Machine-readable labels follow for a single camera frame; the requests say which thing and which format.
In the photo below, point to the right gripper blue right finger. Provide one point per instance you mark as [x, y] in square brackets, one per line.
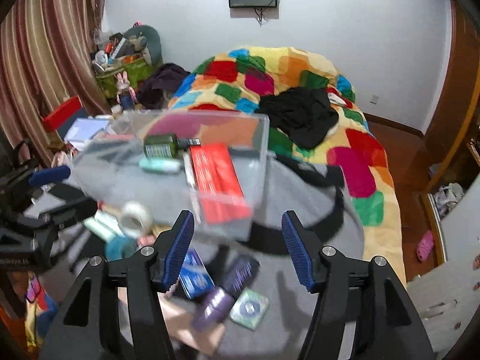
[303, 247]

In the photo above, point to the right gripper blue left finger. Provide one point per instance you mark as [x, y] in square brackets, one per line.
[171, 247]

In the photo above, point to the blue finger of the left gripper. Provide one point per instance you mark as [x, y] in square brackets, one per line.
[49, 176]

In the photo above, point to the white bandage tape roll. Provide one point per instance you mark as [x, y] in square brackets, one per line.
[135, 220]

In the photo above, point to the blue Max box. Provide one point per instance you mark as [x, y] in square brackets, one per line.
[194, 277]

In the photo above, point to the red box on desk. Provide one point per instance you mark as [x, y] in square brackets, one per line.
[61, 114]

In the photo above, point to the purple black bottle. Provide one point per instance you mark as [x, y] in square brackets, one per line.
[220, 301]

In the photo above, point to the red flat box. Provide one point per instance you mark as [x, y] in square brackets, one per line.
[221, 196]

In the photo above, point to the blue tape roll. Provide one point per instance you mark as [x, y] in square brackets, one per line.
[120, 247]

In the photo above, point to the white notebook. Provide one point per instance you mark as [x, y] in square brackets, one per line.
[84, 129]

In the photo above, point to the green square packet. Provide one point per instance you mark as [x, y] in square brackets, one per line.
[249, 310]

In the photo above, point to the mint green tube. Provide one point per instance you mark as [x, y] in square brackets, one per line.
[161, 165]

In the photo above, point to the white green tube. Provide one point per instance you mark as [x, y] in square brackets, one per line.
[105, 226]

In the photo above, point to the clear plastic storage bin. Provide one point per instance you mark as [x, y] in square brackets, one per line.
[108, 167]

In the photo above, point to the dark green dropper bottle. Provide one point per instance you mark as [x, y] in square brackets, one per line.
[167, 145]

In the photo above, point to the beige foundation bottle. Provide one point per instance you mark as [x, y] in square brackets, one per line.
[178, 323]

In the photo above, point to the bunny figurine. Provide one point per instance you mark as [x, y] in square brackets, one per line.
[125, 94]

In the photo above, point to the pink slipper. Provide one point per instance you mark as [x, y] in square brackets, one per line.
[425, 246]

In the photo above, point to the green box with clutter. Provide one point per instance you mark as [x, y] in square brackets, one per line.
[137, 67]

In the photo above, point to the striped curtain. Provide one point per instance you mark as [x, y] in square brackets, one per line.
[45, 59]

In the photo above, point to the dark purple clothes pile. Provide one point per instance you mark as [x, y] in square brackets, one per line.
[159, 88]

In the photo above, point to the black clothing on bed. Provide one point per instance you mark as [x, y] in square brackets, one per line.
[303, 114]

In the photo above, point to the colorful patchwork blanket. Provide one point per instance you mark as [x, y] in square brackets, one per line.
[237, 80]

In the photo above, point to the grey neck pillow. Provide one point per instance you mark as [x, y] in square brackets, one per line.
[152, 40]

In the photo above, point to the wooden door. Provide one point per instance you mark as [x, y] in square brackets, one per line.
[459, 96]

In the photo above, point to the wooden shelf unit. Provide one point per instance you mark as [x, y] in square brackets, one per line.
[448, 184]

